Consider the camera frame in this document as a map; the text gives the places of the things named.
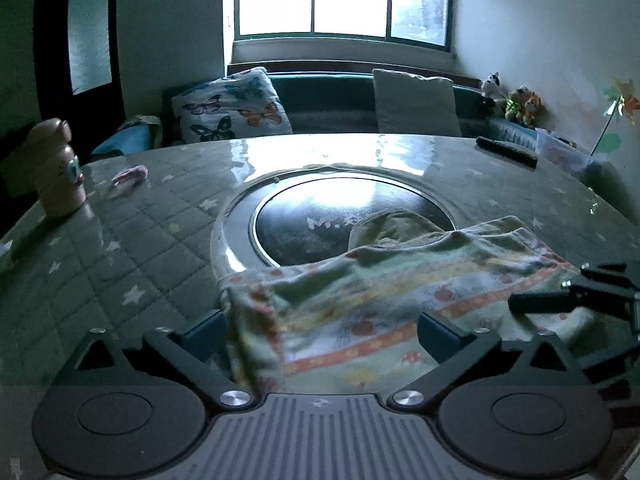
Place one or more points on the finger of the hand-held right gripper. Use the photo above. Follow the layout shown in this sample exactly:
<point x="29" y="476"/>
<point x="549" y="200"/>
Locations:
<point x="542" y="303"/>

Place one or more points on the black remote control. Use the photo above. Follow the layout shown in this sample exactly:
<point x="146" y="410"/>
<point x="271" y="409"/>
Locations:
<point x="506" y="151"/>

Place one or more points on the blue cushion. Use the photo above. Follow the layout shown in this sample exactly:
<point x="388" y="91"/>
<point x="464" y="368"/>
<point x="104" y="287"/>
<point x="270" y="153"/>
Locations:
<point x="125" y="137"/>

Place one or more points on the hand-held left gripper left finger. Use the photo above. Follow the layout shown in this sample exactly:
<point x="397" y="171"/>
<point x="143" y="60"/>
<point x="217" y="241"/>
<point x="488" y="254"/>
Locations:
<point x="206" y="334"/>

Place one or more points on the butterfly print pillow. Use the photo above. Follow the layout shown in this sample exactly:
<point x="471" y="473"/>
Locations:
<point x="235" y="107"/>

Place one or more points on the plain white pillow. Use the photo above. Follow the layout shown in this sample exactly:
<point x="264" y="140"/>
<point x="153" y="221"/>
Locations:
<point x="415" y="102"/>

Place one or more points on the printed children's jacket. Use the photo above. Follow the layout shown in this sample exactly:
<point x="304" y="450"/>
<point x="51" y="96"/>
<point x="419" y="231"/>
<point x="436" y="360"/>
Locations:
<point x="375" y="300"/>

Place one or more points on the clear plastic box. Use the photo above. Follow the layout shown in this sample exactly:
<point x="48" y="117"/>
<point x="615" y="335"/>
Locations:
<point x="565" y="152"/>

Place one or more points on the black and white plush toy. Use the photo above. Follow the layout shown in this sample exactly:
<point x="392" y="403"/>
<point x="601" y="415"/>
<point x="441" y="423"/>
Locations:
<point x="492" y="90"/>

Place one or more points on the orange plush toy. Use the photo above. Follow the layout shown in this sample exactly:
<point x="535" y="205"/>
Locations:
<point x="532" y="110"/>

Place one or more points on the round black glass hob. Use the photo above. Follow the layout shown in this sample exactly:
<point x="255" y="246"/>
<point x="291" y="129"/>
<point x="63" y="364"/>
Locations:
<point x="310" y="215"/>

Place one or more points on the pink hair clip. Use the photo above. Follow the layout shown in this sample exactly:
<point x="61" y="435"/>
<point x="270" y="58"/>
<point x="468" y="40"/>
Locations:
<point x="130" y="176"/>

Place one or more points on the pink cat-shaped bottle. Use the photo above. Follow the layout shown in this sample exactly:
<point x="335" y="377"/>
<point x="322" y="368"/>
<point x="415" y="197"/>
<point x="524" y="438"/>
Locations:
<point x="57" y="175"/>

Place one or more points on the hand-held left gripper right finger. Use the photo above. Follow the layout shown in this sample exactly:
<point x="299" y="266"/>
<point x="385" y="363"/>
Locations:
<point x="437" y="336"/>

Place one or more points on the green sofa bench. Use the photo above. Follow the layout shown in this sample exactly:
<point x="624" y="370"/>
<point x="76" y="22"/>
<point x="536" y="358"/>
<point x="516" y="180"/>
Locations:
<point x="325" y="105"/>

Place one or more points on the dark door with glass pane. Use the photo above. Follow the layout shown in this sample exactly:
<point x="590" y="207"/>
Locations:
<point x="52" y="60"/>

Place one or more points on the yellow plush toy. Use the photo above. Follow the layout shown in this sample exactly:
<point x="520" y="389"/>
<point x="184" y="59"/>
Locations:
<point x="516" y="105"/>

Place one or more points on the paper pinwheel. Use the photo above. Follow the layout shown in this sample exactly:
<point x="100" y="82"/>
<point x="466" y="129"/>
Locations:
<point x="622" y="105"/>

